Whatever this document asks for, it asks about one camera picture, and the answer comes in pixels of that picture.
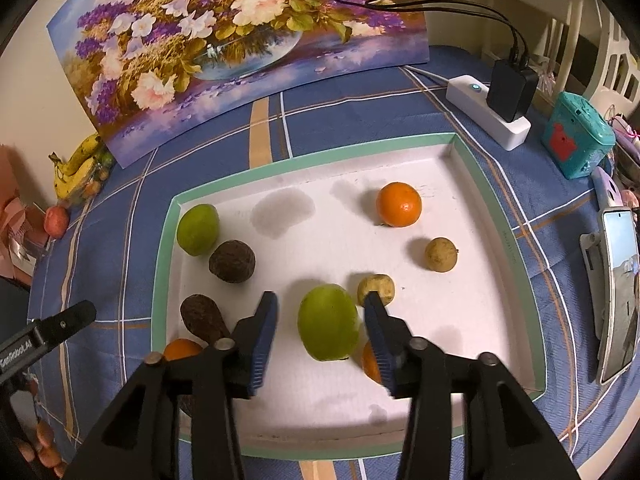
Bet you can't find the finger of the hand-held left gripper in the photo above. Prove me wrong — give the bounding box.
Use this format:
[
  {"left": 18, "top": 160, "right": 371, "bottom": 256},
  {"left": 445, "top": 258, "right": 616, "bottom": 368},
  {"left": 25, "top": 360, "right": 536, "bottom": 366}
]
[{"left": 27, "top": 300, "right": 98, "bottom": 357}]

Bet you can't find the grey phone stand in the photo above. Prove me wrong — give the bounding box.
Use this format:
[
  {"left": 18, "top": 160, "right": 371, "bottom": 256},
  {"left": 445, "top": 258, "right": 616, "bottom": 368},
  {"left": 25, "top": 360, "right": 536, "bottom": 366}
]
[{"left": 579, "top": 232, "right": 608, "bottom": 342}]

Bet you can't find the yellow banana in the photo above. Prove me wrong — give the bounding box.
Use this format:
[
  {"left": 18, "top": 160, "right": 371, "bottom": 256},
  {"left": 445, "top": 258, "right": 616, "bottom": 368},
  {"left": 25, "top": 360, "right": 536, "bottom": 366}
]
[
  {"left": 65, "top": 132, "right": 103, "bottom": 173},
  {"left": 48, "top": 152, "right": 98, "bottom": 201}
]

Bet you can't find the person's left hand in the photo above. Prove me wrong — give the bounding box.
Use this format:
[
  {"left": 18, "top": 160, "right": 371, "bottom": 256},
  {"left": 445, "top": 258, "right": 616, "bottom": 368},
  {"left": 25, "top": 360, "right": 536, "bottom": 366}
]
[{"left": 19, "top": 377, "right": 68, "bottom": 479}]

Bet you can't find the white power strip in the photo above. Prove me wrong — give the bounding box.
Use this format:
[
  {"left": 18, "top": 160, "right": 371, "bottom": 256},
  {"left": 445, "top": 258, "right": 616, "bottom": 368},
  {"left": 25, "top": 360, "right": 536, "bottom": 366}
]
[{"left": 446, "top": 75, "right": 532, "bottom": 151}]

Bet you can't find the clear bowl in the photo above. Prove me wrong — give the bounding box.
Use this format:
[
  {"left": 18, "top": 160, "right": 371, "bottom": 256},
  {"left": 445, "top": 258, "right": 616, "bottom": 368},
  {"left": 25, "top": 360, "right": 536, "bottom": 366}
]
[{"left": 75, "top": 152, "right": 115, "bottom": 198}]

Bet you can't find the white tray with green rim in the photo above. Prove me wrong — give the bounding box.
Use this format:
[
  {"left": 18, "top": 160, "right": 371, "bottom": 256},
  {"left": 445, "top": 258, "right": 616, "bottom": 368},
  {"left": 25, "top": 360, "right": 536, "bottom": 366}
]
[{"left": 151, "top": 133, "right": 547, "bottom": 461}]

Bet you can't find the flower painting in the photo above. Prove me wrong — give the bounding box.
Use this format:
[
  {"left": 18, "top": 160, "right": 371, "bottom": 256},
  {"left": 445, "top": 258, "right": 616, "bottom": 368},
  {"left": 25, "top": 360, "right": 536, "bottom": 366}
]
[{"left": 46, "top": 0, "right": 431, "bottom": 169}]

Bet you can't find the yellow-brown small potato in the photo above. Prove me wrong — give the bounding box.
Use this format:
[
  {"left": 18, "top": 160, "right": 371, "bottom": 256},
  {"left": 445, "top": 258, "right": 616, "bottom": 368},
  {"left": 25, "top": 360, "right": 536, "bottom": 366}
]
[{"left": 357, "top": 274, "right": 396, "bottom": 307}]

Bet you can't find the purple plastic item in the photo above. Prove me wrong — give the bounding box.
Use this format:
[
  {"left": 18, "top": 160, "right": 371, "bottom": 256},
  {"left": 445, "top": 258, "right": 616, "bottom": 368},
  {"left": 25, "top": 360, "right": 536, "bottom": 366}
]
[{"left": 591, "top": 166, "right": 626, "bottom": 211}]

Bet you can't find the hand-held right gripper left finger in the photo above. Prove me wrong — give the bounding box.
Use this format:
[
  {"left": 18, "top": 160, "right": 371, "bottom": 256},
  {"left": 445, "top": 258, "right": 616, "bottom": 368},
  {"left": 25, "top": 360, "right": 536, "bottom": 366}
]
[{"left": 65, "top": 290, "right": 279, "bottom": 480}]

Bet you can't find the smartphone in white case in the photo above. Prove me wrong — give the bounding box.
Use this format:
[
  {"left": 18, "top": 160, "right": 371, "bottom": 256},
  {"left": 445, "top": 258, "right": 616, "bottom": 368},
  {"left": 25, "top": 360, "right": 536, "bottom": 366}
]
[{"left": 597, "top": 208, "right": 640, "bottom": 386}]

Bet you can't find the green lime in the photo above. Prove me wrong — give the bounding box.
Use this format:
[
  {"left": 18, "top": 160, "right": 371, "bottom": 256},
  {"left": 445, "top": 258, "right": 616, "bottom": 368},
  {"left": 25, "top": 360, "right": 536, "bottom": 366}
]
[
  {"left": 176, "top": 204, "right": 221, "bottom": 257},
  {"left": 297, "top": 284, "right": 361, "bottom": 362}
]

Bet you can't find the black charger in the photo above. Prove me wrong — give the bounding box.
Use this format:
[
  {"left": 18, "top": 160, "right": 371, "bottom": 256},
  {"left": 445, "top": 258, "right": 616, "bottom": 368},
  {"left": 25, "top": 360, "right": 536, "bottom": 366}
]
[{"left": 487, "top": 58, "right": 541, "bottom": 122}]

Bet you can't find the brown wrinkled date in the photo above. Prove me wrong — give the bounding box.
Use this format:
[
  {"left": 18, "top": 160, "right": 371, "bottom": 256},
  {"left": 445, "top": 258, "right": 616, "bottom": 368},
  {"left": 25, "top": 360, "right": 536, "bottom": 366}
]
[
  {"left": 180, "top": 294, "right": 232, "bottom": 345},
  {"left": 208, "top": 240, "right": 257, "bottom": 284}
]

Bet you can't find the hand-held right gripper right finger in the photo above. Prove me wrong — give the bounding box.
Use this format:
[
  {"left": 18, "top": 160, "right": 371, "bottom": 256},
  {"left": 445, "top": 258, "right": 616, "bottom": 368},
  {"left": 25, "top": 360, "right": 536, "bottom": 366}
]
[{"left": 362, "top": 292, "right": 581, "bottom": 480}]

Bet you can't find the orange mandarin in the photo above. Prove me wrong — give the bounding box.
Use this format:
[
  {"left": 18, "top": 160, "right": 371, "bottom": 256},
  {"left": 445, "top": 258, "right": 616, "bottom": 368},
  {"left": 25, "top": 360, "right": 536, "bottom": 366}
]
[
  {"left": 361, "top": 341, "right": 385, "bottom": 385},
  {"left": 163, "top": 338, "right": 203, "bottom": 362},
  {"left": 376, "top": 182, "right": 423, "bottom": 228}
]

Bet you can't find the white chair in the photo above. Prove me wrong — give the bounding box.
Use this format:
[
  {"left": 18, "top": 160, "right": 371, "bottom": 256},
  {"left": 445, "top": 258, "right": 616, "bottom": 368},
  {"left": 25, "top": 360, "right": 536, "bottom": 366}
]
[{"left": 480, "top": 0, "right": 640, "bottom": 126}]

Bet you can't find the teal box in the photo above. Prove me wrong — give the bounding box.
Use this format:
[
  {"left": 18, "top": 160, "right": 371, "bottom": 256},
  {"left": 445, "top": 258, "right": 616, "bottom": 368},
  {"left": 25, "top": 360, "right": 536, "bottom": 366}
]
[{"left": 541, "top": 91, "right": 617, "bottom": 180}]

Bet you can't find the yellow-brown longan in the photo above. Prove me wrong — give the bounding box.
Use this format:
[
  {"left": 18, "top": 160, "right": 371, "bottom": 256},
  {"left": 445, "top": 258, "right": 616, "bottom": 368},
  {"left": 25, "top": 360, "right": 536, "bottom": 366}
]
[{"left": 425, "top": 237, "right": 460, "bottom": 272}]

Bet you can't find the red apple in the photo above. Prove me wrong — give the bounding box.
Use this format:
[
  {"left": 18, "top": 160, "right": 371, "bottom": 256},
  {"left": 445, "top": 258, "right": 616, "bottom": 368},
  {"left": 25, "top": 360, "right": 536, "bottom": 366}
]
[{"left": 43, "top": 206, "right": 70, "bottom": 239}]

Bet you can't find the blue plaid tablecloth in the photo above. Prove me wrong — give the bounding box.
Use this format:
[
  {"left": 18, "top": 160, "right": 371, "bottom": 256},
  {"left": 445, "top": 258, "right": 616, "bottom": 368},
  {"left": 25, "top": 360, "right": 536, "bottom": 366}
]
[{"left": 27, "top": 45, "right": 640, "bottom": 480}]

